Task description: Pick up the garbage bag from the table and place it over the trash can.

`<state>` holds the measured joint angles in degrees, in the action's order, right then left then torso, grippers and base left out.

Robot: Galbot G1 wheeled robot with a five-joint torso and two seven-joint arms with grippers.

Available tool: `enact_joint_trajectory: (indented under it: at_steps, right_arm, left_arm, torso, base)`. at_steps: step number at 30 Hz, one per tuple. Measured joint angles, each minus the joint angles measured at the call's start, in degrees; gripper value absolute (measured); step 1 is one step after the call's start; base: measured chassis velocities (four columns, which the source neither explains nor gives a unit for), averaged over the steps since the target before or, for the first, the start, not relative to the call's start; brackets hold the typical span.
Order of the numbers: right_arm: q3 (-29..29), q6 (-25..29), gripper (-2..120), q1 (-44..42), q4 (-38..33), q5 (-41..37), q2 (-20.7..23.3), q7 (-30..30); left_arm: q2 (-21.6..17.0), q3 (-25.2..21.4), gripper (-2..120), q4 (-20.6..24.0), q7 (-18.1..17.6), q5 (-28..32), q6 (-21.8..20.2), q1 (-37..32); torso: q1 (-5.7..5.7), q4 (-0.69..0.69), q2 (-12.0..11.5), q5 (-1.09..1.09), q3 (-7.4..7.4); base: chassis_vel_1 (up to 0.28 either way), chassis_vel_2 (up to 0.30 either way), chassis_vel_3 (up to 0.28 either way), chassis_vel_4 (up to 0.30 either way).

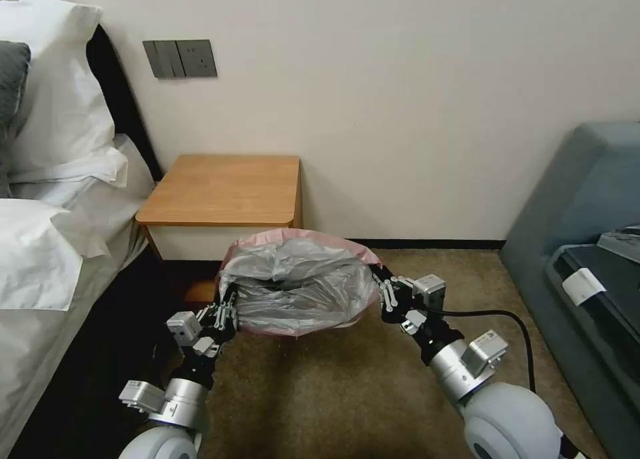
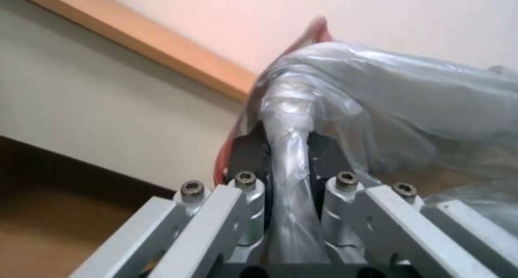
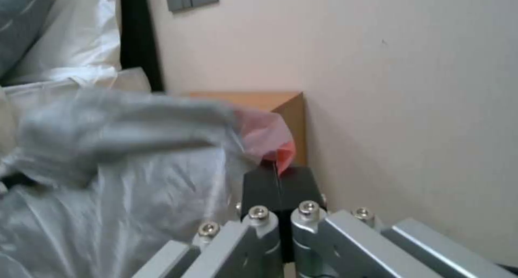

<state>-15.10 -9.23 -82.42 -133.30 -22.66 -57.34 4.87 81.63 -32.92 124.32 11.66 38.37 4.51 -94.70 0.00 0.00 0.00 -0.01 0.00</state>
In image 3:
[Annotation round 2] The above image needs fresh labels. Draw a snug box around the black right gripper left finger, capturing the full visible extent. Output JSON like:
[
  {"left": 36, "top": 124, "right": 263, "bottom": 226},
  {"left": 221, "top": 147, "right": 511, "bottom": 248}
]
[{"left": 132, "top": 167, "right": 294, "bottom": 278}]

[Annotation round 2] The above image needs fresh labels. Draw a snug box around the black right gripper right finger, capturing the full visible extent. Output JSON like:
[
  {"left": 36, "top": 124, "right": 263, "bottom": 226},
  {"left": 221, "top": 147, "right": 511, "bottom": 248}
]
[{"left": 279, "top": 167, "right": 518, "bottom": 278}]

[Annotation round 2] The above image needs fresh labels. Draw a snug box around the translucent white garbage bag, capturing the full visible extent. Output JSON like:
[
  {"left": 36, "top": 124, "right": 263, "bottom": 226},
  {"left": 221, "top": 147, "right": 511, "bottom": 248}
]
[{"left": 0, "top": 89, "right": 297, "bottom": 278}]

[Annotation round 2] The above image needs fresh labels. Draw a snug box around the wooden bedside table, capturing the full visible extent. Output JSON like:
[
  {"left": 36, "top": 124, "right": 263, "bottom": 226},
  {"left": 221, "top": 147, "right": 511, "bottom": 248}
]
[{"left": 187, "top": 91, "right": 309, "bottom": 167}]

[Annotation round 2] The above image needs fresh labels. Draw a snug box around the white bed sheet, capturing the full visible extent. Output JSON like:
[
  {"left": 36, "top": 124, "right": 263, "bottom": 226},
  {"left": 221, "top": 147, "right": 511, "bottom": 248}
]
[{"left": 0, "top": 68, "right": 154, "bottom": 96}]

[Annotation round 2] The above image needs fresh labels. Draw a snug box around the black headboard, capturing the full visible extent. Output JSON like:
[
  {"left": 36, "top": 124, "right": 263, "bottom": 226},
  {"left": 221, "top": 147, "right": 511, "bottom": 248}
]
[{"left": 119, "top": 0, "right": 168, "bottom": 93}]

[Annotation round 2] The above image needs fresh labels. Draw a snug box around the white pillow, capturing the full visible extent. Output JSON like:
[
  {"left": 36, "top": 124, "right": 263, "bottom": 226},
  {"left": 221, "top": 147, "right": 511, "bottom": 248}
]
[{"left": 7, "top": 0, "right": 123, "bottom": 85}]

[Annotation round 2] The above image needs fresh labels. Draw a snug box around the grey-blue pillow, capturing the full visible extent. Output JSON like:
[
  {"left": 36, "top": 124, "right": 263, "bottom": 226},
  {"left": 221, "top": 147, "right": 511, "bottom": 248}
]
[{"left": 0, "top": 0, "right": 62, "bottom": 76}]

